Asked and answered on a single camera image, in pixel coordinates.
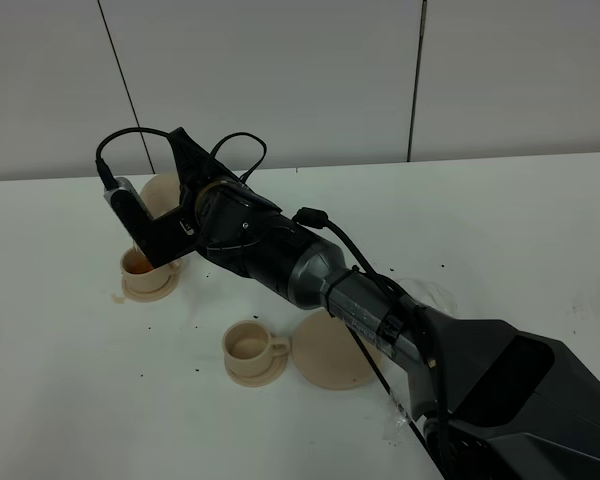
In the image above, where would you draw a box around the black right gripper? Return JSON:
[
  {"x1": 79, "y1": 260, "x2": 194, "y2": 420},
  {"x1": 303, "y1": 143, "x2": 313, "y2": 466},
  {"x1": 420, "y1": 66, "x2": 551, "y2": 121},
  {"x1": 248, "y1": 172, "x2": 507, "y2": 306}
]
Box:
[{"x1": 167, "y1": 127, "x2": 281, "y2": 275}]

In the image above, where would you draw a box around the tan clay teapot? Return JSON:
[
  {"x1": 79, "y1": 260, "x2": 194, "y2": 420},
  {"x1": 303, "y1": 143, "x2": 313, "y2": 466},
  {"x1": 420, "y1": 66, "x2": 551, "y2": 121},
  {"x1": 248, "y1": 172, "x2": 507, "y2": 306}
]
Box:
[{"x1": 140, "y1": 173, "x2": 180, "y2": 218}]

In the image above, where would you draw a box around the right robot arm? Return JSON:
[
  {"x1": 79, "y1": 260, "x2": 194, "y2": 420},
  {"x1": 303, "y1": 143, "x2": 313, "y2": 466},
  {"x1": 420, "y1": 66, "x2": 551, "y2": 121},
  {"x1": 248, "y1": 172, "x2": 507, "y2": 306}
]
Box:
[{"x1": 167, "y1": 129, "x2": 600, "y2": 479}]

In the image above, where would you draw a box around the tan teapot saucer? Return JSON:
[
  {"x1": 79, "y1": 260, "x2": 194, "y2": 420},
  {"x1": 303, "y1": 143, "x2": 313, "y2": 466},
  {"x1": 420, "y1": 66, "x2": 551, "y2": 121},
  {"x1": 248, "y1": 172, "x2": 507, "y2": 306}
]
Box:
[{"x1": 291, "y1": 309, "x2": 375, "y2": 390}]

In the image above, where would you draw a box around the far tan teacup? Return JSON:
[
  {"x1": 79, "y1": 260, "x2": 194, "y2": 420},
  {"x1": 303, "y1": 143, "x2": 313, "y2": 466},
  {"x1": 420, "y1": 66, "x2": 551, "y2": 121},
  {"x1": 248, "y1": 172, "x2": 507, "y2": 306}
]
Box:
[{"x1": 120, "y1": 244, "x2": 188, "y2": 296}]

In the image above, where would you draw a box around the tan teacup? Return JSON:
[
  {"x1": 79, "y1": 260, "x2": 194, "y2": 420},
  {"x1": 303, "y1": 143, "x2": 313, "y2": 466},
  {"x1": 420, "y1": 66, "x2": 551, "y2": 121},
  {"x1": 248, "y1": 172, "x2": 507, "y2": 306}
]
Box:
[
  {"x1": 222, "y1": 321, "x2": 291, "y2": 380},
  {"x1": 120, "y1": 244, "x2": 188, "y2": 296}
]

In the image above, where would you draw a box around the far tan cup saucer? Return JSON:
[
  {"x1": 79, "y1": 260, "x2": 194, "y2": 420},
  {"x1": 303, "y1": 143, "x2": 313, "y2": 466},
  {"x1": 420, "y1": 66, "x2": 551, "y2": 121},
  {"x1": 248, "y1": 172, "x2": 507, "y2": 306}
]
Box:
[{"x1": 121, "y1": 274, "x2": 180, "y2": 303}]

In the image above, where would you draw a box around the tan cup saucer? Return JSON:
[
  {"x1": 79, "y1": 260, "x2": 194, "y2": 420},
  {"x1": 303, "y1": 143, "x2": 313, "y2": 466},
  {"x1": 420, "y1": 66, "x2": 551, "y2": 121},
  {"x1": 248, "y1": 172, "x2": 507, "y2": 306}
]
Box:
[
  {"x1": 225, "y1": 355, "x2": 288, "y2": 388},
  {"x1": 121, "y1": 274, "x2": 180, "y2": 303}
]

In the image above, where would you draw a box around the near tan teacup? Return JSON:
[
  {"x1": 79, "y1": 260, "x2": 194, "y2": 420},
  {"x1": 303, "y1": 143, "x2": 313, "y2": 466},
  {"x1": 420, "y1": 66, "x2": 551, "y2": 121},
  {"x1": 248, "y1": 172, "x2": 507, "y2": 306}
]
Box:
[{"x1": 222, "y1": 321, "x2": 291, "y2": 380}]

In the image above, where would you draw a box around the near tan cup saucer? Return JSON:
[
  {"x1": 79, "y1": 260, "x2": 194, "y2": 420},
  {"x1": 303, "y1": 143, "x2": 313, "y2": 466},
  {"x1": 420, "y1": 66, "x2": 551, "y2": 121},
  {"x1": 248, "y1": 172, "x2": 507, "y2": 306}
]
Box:
[{"x1": 225, "y1": 355, "x2": 288, "y2": 388}]

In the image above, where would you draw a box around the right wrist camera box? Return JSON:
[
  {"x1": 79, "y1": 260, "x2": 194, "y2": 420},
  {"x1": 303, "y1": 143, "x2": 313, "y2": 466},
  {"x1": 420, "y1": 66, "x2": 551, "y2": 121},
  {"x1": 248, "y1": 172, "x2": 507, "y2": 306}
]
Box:
[{"x1": 103, "y1": 177, "x2": 198, "y2": 268}]

